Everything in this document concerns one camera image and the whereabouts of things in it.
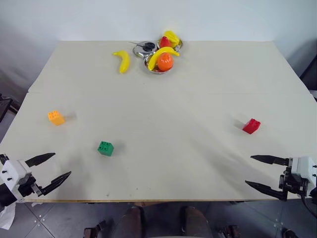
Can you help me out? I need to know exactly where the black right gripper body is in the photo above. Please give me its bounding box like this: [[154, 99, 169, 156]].
[[279, 165, 310, 198]]

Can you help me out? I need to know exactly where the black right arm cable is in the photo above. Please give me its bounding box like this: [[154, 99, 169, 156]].
[[300, 193, 317, 218]]

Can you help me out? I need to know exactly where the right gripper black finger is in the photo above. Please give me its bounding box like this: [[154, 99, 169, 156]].
[[245, 180, 288, 201], [250, 155, 290, 167]]

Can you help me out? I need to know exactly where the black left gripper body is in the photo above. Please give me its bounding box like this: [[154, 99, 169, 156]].
[[17, 176, 42, 198]]

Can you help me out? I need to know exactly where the dark metal floor bracket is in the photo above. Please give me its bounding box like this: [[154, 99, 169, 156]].
[[83, 220, 107, 238]]

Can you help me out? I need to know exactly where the single yellow toy banana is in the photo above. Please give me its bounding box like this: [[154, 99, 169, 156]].
[[113, 50, 131, 74], [148, 46, 180, 71]]

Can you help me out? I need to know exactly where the steel bowl with orange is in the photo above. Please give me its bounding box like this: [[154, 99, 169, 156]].
[[144, 53, 174, 74]]

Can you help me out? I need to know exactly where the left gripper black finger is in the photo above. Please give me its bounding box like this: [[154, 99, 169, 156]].
[[25, 152, 56, 168], [37, 171, 72, 197]]

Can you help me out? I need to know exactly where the orange toy brick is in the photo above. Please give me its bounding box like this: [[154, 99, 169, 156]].
[[47, 110, 66, 126]]

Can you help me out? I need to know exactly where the steel bowl with black item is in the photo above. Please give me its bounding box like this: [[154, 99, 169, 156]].
[[133, 41, 159, 59]]

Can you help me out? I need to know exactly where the orange toy fruit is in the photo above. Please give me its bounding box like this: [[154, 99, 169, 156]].
[[157, 53, 175, 71]]

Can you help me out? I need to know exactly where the red toy brick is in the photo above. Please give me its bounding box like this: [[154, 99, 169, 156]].
[[242, 118, 262, 135]]

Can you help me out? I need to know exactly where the black frame beside table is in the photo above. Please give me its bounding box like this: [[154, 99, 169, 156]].
[[0, 94, 20, 123]]

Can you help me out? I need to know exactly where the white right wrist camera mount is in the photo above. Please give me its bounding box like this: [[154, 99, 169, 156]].
[[288, 156, 317, 186]]

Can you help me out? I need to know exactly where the green toy brick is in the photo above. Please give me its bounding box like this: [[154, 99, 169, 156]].
[[97, 140, 115, 157]]

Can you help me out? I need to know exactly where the white crumpled paper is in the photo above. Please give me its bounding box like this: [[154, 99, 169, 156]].
[[0, 202, 17, 230]]

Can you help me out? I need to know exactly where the steel bowl with strawberry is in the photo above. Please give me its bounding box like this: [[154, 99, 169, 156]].
[[157, 37, 185, 52]]

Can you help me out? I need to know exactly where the yellow toy banana bunch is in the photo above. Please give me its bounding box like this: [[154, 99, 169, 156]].
[[162, 30, 181, 49]]

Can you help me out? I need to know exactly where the red toy strawberry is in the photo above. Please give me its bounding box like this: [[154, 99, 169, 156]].
[[159, 36, 173, 49]]

